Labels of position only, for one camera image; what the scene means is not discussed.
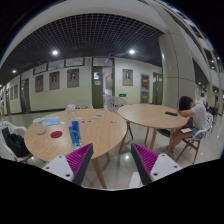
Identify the red round coaster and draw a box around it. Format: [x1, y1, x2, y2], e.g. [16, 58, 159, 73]
[50, 131, 63, 138]

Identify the white chair under person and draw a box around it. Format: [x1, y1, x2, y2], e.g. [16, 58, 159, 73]
[181, 112, 213, 154]

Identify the white card on table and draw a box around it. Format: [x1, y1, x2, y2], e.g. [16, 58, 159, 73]
[93, 114, 103, 119]

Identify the person in white shirt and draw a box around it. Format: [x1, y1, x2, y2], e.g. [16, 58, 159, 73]
[158, 95, 209, 155]

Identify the white lattice chair behind tables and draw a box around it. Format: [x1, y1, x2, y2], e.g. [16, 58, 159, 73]
[104, 96, 127, 113]

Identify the round wooden table near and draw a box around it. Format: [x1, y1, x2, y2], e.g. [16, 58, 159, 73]
[24, 109, 127, 189]

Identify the white plastic cup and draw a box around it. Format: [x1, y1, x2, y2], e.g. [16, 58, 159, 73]
[33, 118, 46, 134]

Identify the white chair with black bag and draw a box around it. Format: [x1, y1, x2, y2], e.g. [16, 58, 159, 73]
[0, 121, 32, 163]

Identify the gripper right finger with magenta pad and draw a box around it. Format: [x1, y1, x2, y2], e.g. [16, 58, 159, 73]
[131, 143, 182, 185]

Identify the round wooden table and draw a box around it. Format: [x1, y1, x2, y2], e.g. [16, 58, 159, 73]
[118, 104, 187, 149]
[24, 109, 127, 189]

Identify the blue packet on table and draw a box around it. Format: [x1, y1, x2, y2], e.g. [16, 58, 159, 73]
[44, 117, 59, 126]

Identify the black phone on table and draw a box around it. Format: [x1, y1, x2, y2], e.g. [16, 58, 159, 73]
[165, 111, 178, 117]

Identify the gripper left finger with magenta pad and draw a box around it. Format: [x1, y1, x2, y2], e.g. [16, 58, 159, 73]
[43, 144, 93, 186]

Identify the round wooden table far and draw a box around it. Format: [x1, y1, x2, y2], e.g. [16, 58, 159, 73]
[118, 104, 187, 149]

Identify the clear water bottle blue label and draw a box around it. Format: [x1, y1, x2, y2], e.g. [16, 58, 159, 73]
[66, 104, 81, 150]

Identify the black bag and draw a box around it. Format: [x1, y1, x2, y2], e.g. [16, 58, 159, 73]
[2, 128, 30, 158]

